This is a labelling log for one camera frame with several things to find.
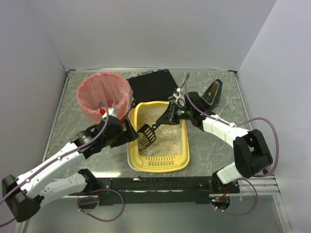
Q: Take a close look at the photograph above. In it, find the black litter scoop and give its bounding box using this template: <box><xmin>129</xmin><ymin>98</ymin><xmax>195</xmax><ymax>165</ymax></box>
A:
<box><xmin>137</xmin><ymin>123</ymin><xmax>160</xmax><ymax>151</ymax></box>

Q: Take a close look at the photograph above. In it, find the yellow litter box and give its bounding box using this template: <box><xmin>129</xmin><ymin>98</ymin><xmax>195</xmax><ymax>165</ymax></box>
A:
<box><xmin>127</xmin><ymin>101</ymin><xmax>190</xmax><ymax>173</ymax></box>

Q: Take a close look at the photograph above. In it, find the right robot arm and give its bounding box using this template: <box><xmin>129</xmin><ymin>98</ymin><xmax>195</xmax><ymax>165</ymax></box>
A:
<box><xmin>152</xmin><ymin>93</ymin><xmax>275</xmax><ymax>189</ymax></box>

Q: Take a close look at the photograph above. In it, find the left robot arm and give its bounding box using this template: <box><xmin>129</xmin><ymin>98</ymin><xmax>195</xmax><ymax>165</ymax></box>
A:
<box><xmin>1</xmin><ymin>116</ymin><xmax>138</xmax><ymax>222</ymax></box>

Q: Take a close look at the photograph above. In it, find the black metronome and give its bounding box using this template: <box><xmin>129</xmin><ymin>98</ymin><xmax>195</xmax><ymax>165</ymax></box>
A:
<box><xmin>201</xmin><ymin>79</ymin><xmax>223</xmax><ymax>110</ymax></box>

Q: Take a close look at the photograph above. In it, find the black carrying case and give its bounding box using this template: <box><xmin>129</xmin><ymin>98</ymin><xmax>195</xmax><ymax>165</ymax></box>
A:
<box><xmin>127</xmin><ymin>69</ymin><xmax>178</xmax><ymax>105</ymax></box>

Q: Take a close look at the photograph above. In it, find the red waste basket with liner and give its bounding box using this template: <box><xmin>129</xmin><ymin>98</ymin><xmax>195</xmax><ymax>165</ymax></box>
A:
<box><xmin>76</xmin><ymin>72</ymin><xmax>134</xmax><ymax>124</ymax></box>

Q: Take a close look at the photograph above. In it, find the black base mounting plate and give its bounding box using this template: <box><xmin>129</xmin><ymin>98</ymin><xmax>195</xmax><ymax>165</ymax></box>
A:
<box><xmin>70</xmin><ymin>176</ymin><xmax>240</xmax><ymax>204</ymax></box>

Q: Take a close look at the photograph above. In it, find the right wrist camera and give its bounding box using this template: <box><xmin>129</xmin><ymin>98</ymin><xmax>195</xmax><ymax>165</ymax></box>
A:
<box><xmin>173</xmin><ymin>88</ymin><xmax>186</xmax><ymax>107</ymax></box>

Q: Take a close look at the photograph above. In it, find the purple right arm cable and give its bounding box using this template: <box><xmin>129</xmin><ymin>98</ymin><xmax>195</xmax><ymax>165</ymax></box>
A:
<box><xmin>179</xmin><ymin>72</ymin><xmax>280</xmax><ymax>215</ymax></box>

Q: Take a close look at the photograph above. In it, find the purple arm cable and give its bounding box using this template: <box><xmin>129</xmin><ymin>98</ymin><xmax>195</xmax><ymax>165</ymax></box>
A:
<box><xmin>0</xmin><ymin>100</ymin><xmax>125</xmax><ymax>226</ymax></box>
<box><xmin>179</xmin><ymin>72</ymin><xmax>280</xmax><ymax>215</ymax></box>

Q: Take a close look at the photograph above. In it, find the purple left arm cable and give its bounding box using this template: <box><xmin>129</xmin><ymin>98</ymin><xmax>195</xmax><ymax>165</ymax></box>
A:
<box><xmin>0</xmin><ymin>100</ymin><xmax>125</xmax><ymax>226</ymax></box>

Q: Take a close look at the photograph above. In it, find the aluminium frame rail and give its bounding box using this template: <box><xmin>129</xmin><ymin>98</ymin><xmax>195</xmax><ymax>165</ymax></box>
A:
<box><xmin>238</xmin><ymin>175</ymin><xmax>280</xmax><ymax>195</ymax></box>

